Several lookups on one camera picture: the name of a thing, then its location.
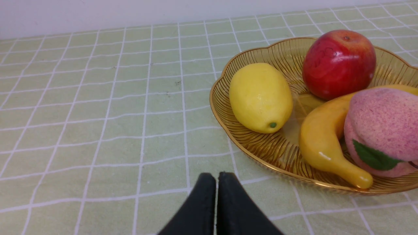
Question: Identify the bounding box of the yellow banana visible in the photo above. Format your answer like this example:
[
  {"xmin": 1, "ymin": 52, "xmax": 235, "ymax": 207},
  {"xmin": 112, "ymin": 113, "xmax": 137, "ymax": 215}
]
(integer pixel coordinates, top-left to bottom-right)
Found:
[{"xmin": 299, "ymin": 85, "xmax": 417, "ymax": 190}]

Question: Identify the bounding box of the pink peach with leaf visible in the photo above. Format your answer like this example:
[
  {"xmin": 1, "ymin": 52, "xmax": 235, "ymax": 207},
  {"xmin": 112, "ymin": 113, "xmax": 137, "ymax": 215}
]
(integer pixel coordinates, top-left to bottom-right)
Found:
[{"xmin": 344, "ymin": 88, "xmax": 418, "ymax": 178}]

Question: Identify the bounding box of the green checked tablecloth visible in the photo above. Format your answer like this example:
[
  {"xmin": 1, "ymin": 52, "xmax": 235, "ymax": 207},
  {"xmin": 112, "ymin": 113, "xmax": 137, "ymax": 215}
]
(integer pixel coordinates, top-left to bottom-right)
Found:
[{"xmin": 0, "ymin": 0, "xmax": 417, "ymax": 235}]

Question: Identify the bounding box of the amber ribbed plastic fruit bowl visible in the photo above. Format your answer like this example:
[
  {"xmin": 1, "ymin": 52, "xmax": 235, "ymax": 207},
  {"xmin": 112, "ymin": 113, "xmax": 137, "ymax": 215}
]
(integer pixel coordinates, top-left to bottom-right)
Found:
[{"xmin": 209, "ymin": 37, "xmax": 417, "ymax": 196}]

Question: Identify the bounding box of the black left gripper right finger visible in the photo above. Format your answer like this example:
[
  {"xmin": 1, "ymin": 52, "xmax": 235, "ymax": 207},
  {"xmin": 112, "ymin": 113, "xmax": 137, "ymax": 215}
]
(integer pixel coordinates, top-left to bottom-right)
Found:
[{"xmin": 216, "ymin": 172, "xmax": 283, "ymax": 235}]

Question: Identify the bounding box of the red apple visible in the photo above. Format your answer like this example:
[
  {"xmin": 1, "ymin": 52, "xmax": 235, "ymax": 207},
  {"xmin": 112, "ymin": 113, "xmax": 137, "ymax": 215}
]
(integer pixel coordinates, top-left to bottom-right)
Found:
[{"xmin": 302, "ymin": 29, "xmax": 377, "ymax": 100}]

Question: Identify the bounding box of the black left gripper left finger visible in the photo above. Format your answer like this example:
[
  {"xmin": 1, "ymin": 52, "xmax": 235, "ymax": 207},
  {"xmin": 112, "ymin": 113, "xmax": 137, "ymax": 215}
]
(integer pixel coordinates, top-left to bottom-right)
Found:
[{"xmin": 158, "ymin": 173, "xmax": 216, "ymax": 235}]

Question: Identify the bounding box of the yellow lemon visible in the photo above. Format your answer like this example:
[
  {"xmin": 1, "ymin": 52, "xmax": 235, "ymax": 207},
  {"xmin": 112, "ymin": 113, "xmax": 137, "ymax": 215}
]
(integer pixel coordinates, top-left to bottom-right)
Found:
[{"xmin": 229, "ymin": 63, "xmax": 294, "ymax": 134}]

